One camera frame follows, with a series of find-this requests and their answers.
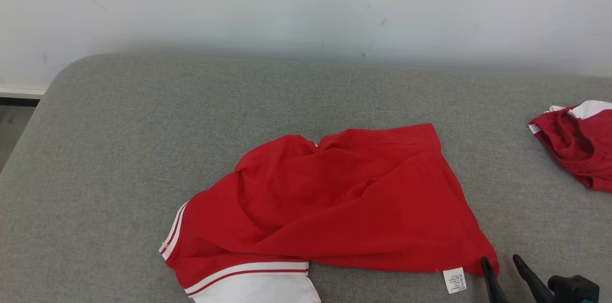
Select red shorts with white panel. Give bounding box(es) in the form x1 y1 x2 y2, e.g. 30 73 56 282
528 100 612 194

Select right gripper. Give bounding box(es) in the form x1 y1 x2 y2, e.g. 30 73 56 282
481 254 601 303

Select white wall baseboard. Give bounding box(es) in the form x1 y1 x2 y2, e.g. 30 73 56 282
0 87 47 107

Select red shirt with striped cuffs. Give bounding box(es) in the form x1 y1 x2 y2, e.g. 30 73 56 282
159 123 500 303

